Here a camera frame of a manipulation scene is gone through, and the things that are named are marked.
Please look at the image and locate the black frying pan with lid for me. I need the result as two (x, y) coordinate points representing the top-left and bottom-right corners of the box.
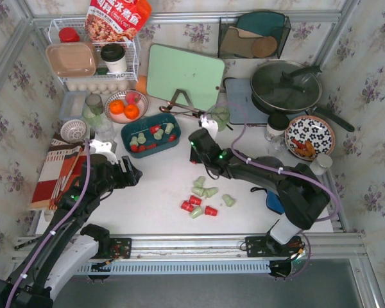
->
(250, 60), (355, 132)

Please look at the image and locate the clear plastic cup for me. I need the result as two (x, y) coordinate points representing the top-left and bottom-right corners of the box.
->
(95, 119), (116, 142)

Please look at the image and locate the white wire rack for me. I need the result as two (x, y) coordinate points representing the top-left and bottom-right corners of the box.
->
(46, 16), (141, 83)

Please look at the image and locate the black mesh organizer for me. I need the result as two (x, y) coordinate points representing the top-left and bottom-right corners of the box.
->
(218, 10), (291, 59)

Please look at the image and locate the green glass cup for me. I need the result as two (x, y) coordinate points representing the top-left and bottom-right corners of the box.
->
(210, 106), (230, 132)

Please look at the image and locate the small white colander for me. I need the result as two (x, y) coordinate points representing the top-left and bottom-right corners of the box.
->
(60, 119), (87, 142)

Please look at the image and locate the blue floral plate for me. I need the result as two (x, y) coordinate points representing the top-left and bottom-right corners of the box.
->
(284, 115), (336, 161)

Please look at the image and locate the red lid jar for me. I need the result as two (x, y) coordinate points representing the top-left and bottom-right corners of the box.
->
(58, 27), (80, 43)

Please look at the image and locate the red snack bag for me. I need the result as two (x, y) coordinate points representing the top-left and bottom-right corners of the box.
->
(84, 0), (152, 42)

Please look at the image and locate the white cup black lid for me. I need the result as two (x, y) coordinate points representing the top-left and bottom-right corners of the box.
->
(100, 43), (127, 73)

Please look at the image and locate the beige food container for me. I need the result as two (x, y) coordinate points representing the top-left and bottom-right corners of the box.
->
(46, 42), (98, 78)

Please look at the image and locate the mint green cutting board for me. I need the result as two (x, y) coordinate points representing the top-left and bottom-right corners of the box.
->
(146, 44), (225, 110)

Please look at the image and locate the egg tray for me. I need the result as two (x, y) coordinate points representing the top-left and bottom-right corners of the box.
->
(65, 80), (132, 95)

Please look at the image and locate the red capsule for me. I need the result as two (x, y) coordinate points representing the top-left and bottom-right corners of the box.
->
(130, 144), (141, 153)
(189, 195), (202, 206)
(204, 206), (218, 216)
(168, 134), (177, 142)
(180, 201), (195, 212)

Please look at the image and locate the fruit bowl plate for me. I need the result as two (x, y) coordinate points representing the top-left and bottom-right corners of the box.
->
(105, 90), (148, 124)

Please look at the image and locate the striped orange cloth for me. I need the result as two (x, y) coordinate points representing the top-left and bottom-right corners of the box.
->
(30, 134), (86, 210)

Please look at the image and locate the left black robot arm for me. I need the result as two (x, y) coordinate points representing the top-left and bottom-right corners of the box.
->
(0, 154), (142, 307)

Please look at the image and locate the green tinted glass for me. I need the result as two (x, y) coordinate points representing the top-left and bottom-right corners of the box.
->
(82, 94), (104, 127)

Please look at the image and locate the black lid jar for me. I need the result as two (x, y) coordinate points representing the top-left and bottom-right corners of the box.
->
(264, 112), (290, 141)

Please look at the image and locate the white bottle silver cap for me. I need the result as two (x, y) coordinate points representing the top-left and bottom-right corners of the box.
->
(309, 153), (333, 176)

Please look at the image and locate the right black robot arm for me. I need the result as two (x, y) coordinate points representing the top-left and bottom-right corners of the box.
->
(189, 128), (339, 255)

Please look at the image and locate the teal storage basket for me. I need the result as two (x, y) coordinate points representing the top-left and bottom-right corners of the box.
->
(121, 114), (181, 158)

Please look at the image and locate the green capsule bottom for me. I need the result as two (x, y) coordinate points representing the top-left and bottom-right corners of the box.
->
(189, 207), (203, 219)

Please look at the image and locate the green capsule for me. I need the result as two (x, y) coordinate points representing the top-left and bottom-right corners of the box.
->
(222, 194), (236, 207)
(137, 133), (146, 144)
(189, 207), (203, 219)

